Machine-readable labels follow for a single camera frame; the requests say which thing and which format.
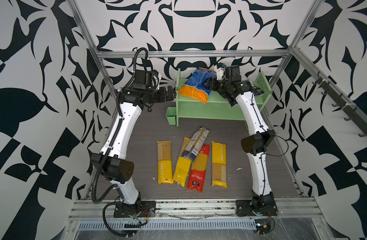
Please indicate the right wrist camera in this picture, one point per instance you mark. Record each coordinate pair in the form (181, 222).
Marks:
(228, 73)

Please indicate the small green plastic bin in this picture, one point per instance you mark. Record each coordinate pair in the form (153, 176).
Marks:
(171, 115)

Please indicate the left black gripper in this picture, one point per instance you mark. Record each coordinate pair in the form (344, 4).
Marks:
(163, 97)

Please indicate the red spaghetti pack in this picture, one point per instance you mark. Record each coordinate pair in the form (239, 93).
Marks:
(198, 170)

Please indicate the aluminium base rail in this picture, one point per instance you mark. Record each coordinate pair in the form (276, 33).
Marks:
(191, 214)

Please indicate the leftmost yellow spaghetti pack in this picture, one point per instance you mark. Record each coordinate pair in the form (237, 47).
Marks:
(165, 174)

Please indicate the middle yellow spaghetti pack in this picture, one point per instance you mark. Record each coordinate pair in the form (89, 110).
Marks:
(182, 166)

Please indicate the black pasta bag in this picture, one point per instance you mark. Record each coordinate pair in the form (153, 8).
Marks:
(259, 96)

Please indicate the green wooden shelf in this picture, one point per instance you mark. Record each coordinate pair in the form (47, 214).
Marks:
(216, 107)

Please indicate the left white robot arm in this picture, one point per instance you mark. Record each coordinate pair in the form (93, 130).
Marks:
(113, 171)

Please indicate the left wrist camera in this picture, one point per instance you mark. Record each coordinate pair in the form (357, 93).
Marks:
(146, 80)

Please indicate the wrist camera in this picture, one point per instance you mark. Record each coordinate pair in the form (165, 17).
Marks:
(228, 73)
(146, 80)

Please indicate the clear blue spaghetti pack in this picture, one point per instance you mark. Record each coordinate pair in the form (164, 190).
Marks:
(195, 143)

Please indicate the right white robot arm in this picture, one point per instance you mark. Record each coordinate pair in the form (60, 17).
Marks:
(255, 145)

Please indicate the rightmost yellow spaghetti pack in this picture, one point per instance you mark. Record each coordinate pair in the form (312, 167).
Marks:
(218, 164)

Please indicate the blue orange pasta bag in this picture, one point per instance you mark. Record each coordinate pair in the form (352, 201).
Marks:
(193, 88)

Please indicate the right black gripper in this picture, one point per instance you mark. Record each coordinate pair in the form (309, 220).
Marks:
(212, 82)

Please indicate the black wall hook rail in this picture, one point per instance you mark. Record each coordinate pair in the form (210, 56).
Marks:
(344, 103)

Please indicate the yellow spaghetti pack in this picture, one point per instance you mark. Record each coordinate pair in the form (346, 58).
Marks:
(165, 174)
(182, 166)
(218, 164)

